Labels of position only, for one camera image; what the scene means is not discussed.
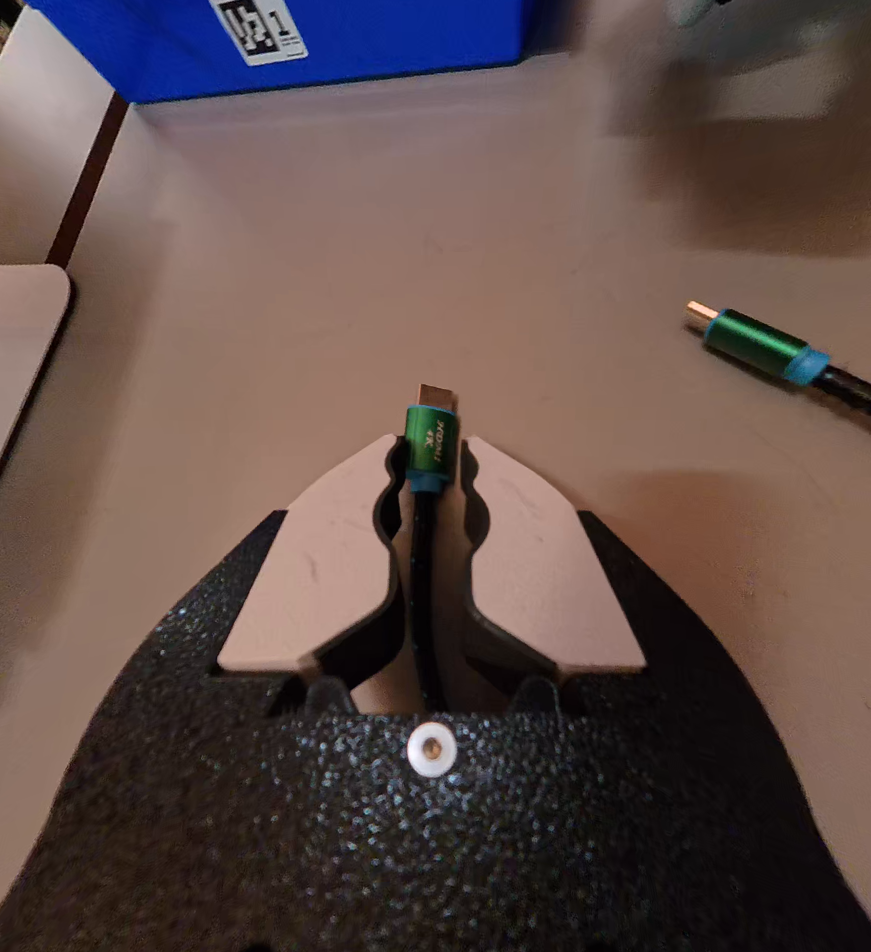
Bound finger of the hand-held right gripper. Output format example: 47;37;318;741
707;22;853;121

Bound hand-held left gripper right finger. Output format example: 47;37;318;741
460;436;647;698

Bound black cable with green plugs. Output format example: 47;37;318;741
404;299;871;713

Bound beige rounded board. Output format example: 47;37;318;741
0;264;73;555

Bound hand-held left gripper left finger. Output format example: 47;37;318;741
216;433;408;690

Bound beige desk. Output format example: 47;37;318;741
0;52;871;952

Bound blue box with printed tag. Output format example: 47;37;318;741
25;0;527;104

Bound adjacent beige table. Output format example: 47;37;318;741
0;6;118;266

